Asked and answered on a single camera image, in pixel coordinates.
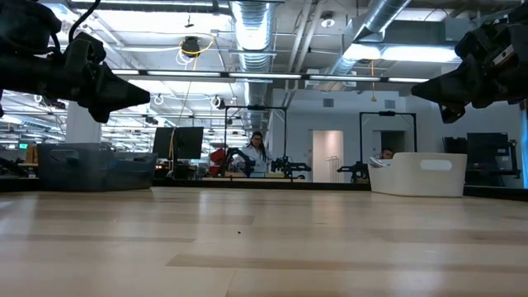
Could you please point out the black metal rig frame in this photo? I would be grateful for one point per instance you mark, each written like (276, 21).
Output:
(387, 113)
(255, 107)

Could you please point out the wall air vent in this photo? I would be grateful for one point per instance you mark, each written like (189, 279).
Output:
(328, 102)
(389, 103)

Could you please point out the white plastic bin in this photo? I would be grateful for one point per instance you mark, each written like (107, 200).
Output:
(412, 177)

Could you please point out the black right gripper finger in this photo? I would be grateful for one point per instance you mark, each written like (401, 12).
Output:
(441, 92)
(470, 80)

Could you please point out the silver ventilation duct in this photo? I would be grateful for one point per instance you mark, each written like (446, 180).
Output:
(383, 12)
(251, 24)

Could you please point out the black round camera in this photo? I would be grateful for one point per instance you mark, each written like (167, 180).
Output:
(190, 46)

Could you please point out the round ceiling fixture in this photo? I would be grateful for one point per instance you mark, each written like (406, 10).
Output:
(328, 20)

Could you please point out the dark grey plastic bin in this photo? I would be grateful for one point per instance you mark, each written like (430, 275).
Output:
(74, 173)

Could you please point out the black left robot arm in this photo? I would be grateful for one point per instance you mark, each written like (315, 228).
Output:
(24, 20)

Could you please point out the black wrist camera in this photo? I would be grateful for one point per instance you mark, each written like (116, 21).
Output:
(474, 43)
(84, 53)

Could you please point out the person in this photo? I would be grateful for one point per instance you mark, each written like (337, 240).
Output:
(386, 154)
(257, 154)

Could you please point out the blue panel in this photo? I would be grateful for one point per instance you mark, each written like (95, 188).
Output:
(524, 156)

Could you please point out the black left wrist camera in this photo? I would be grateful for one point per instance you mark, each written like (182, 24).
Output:
(84, 53)

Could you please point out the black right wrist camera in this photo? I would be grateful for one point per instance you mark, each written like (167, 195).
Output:
(474, 43)

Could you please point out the green exit sign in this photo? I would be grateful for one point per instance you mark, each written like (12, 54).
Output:
(23, 145)

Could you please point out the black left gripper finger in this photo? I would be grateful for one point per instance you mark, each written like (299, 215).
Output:
(113, 84)
(132, 101)

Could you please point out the black neighbouring robot arm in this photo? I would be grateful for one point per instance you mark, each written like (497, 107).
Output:
(354, 169)
(288, 167)

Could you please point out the bright ceiling light panel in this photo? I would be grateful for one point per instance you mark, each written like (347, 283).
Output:
(412, 53)

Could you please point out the long LED light bar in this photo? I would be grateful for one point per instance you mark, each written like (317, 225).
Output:
(264, 76)

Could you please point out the black monitor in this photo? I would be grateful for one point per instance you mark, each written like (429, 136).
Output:
(185, 142)

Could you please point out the red machine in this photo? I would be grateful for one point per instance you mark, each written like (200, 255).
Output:
(216, 156)

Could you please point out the black monitor cart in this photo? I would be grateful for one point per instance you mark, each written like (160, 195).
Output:
(486, 148)

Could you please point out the white square column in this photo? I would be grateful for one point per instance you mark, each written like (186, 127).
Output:
(82, 128)

